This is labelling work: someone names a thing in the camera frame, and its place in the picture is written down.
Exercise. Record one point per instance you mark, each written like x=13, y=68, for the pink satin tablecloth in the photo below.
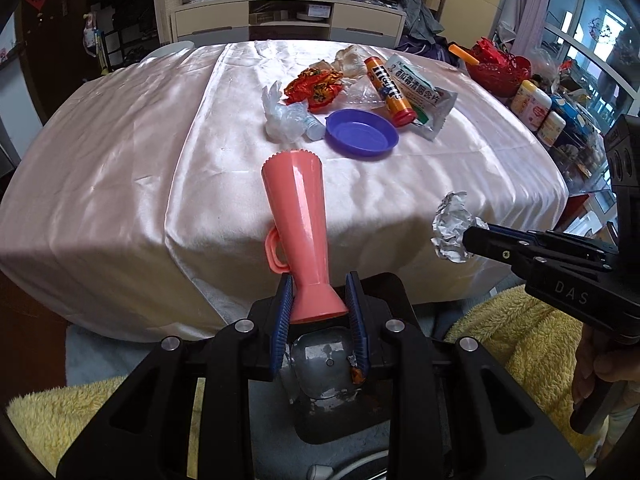
x=150, y=160

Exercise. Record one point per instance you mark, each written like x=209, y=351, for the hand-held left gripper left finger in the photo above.
x=281, y=312

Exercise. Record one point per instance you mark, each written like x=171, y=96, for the person's right hand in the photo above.
x=585, y=365

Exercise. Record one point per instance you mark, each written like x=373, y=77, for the red plastic basket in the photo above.
x=500, y=75

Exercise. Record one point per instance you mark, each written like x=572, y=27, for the black shoe rack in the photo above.
x=122, y=45

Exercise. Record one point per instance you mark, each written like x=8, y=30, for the yellow fluffy blanket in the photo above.
x=500, y=320

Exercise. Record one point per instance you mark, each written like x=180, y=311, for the clear plastic wrap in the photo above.
x=362, y=94

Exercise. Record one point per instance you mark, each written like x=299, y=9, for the orange stick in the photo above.
x=462, y=53

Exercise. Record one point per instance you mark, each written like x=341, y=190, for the white tissue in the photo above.
x=350, y=60

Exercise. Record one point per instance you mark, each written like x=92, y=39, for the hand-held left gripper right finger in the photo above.
x=358, y=320

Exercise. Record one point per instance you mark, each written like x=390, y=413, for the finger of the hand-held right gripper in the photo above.
x=507, y=231
x=492, y=245

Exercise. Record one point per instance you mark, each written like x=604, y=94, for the purple plastic plate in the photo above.
x=360, y=135

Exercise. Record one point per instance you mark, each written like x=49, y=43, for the orange candy tube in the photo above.
x=387, y=90

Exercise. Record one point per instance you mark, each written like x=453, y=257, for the small white canister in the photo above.
x=552, y=130

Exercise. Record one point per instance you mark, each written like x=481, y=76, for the silver foil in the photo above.
x=450, y=225

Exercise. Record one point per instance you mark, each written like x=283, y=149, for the grey garment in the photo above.
x=422, y=20

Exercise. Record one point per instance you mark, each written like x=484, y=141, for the white plastic stool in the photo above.
x=170, y=50

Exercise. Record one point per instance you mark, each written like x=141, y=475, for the pink plastic cup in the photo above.
x=295, y=210

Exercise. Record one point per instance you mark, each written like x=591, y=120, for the white canister yellow lid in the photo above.
x=530, y=105

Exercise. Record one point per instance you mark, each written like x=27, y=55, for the crushed clear plastic bottle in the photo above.
x=285, y=120

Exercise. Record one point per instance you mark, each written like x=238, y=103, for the red orange snack wrapper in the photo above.
x=315, y=87

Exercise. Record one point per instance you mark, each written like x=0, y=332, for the dark brown door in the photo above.
x=75, y=10

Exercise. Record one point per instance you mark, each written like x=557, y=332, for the beige tv cabinet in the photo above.
x=210, y=20

